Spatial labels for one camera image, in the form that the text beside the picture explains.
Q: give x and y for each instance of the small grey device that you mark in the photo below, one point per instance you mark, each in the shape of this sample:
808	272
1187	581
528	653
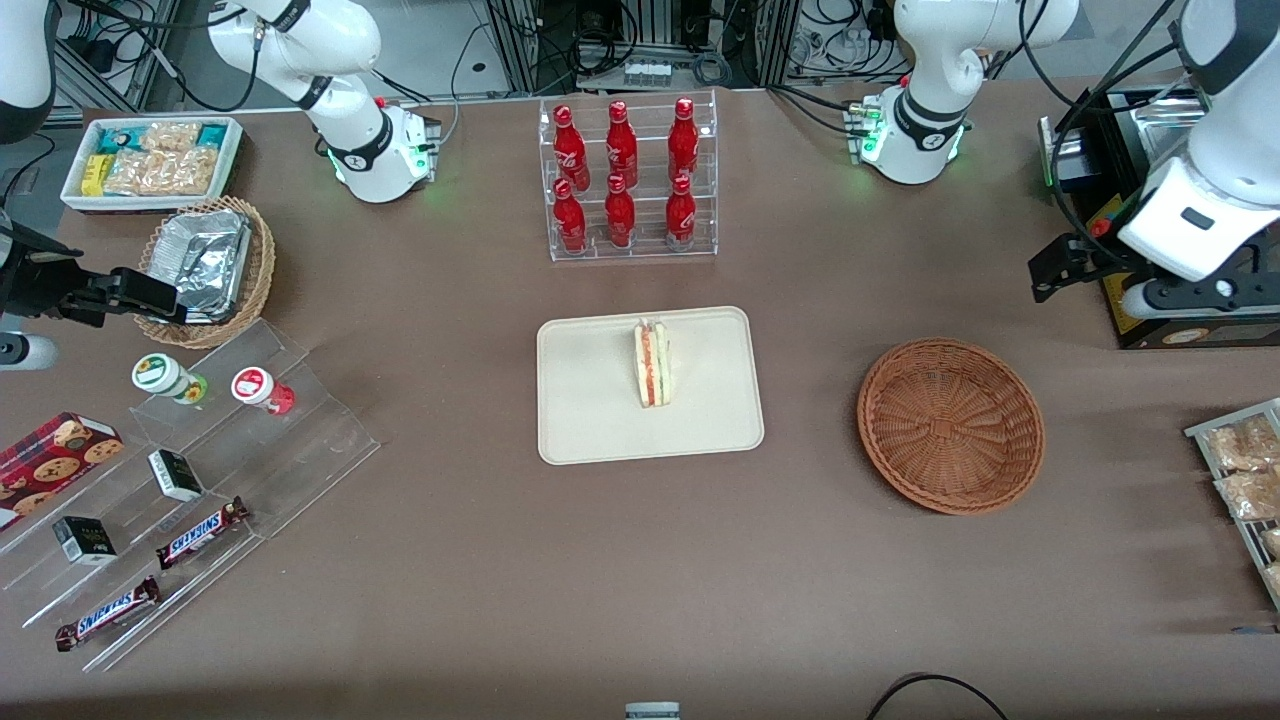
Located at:
652	711

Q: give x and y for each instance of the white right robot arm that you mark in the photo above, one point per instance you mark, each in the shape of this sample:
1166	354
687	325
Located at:
330	40

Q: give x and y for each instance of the small clear cracker bag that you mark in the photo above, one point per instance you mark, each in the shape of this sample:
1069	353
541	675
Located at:
170	136

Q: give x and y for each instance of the yellow snack packet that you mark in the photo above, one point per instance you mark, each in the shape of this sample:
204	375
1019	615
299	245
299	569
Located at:
94	175

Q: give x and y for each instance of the red cookie box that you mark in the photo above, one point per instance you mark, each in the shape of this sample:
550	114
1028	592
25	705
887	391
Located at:
50	465

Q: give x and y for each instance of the beige plastic tray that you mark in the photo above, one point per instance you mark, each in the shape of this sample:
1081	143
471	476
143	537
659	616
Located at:
590	390

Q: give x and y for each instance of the clear acrylic bottle rack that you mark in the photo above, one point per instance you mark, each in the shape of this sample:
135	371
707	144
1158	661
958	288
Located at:
645	250

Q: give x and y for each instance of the small black box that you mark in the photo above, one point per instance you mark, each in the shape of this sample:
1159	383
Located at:
176	476
85	541

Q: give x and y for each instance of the clear acrylic stepped display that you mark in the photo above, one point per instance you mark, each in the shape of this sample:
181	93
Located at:
310	440

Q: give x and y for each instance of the snickers chocolate bar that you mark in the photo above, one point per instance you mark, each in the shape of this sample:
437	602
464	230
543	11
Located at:
108	613
200	533

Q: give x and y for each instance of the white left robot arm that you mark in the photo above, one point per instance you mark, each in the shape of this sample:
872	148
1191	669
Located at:
1200	215

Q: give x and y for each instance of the white snack bin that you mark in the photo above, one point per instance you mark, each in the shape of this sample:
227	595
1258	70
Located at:
225	165

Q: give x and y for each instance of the green lidded cup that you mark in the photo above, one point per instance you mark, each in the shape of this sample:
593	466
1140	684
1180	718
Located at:
160	375

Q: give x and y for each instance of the clear snack bag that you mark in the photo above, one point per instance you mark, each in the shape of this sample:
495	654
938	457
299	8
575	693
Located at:
1245	445
1250	495

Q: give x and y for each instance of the white power strip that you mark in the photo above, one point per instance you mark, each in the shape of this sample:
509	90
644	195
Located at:
647	73

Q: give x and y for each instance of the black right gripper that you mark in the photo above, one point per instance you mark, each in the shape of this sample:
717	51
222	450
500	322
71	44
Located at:
30	282

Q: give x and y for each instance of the steel warmer pan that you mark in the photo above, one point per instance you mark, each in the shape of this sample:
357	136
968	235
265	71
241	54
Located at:
1160	130

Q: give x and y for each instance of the red cola bottle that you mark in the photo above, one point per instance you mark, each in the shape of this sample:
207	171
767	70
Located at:
621	148
569	222
680	216
683	145
620	218
570	150

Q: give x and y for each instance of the triangular sandwich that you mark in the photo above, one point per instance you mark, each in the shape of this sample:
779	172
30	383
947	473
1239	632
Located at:
652	365

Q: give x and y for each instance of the large clear cracker bag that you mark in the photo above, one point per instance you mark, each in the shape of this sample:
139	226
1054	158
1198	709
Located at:
160	172

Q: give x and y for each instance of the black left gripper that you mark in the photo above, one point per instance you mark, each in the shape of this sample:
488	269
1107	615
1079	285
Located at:
1087	252

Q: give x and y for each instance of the teal snack packet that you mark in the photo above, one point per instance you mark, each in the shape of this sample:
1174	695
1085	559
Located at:
116	140

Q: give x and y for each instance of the red lidded cup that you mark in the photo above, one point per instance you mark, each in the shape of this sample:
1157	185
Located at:
255	387

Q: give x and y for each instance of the aluminium foil tray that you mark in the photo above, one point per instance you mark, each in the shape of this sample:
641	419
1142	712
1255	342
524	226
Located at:
205	260

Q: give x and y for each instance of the black food warmer machine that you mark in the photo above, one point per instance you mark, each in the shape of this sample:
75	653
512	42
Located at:
1100	150

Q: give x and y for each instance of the light wicker basket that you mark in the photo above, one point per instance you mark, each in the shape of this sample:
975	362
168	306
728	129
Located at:
262	260

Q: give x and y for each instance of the round brown wicker basket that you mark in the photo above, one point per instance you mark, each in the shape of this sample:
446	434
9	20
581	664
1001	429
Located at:
950	430

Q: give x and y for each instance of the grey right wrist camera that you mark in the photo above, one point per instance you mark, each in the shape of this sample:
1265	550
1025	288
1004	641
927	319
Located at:
28	352

